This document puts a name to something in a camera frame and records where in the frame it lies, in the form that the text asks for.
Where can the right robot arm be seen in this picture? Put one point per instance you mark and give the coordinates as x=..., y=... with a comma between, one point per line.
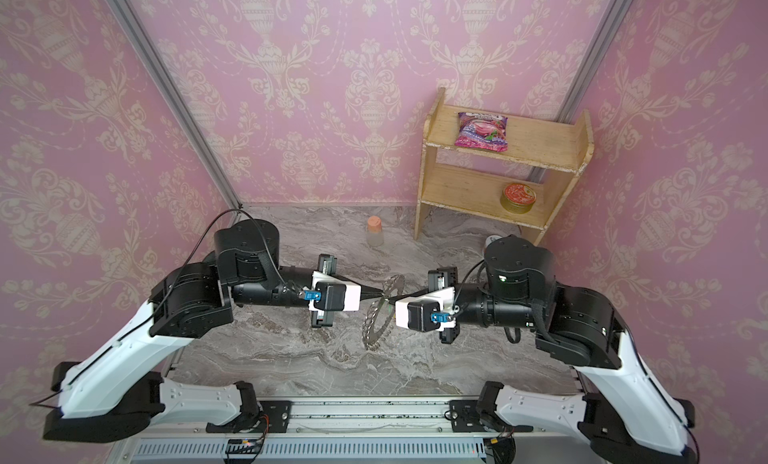
x=623, y=414

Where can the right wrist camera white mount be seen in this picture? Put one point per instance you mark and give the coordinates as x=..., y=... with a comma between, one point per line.
x=429, y=312

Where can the wooden two-tier shelf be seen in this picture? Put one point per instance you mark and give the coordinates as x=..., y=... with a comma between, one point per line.
x=549, y=157

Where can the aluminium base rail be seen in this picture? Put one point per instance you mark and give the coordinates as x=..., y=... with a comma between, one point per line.
x=354, y=430

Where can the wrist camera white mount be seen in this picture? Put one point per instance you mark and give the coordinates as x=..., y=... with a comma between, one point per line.
x=429, y=312
x=348, y=293

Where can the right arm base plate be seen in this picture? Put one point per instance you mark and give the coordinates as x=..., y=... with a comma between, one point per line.
x=464, y=417

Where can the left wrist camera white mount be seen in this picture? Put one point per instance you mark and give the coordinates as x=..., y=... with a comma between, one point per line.
x=348, y=293

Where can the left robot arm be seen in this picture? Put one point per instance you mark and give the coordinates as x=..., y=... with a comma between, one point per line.
x=117, y=393

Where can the red lid gold tin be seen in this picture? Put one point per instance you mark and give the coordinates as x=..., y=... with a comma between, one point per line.
x=518, y=198

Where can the orange cap clear bottle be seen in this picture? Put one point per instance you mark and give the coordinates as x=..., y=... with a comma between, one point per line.
x=374, y=232

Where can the white lid small jar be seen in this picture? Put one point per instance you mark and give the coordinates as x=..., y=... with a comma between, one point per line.
x=490, y=239

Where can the pink snack bag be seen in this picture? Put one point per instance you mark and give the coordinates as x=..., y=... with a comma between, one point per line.
x=482, y=131

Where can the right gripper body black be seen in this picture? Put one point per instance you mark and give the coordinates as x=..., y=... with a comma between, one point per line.
x=443, y=278

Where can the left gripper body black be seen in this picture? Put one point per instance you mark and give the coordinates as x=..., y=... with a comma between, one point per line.
x=321, y=315

